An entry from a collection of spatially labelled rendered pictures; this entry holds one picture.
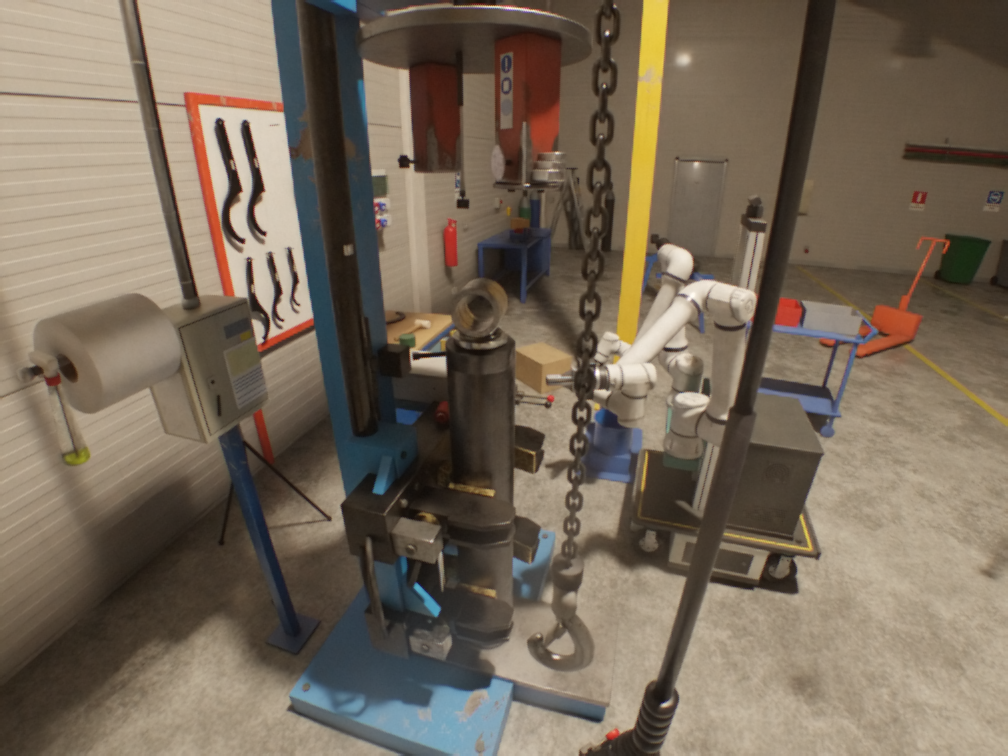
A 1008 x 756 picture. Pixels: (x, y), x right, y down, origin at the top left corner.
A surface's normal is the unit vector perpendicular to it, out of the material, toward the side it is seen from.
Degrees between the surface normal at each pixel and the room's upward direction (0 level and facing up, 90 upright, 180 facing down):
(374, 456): 90
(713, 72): 90
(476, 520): 0
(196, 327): 90
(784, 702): 0
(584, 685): 0
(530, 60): 90
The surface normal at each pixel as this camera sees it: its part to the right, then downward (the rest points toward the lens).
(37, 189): 0.96, 0.11
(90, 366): -0.28, 0.40
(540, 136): 0.64, 0.32
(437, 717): 0.00, -0.91
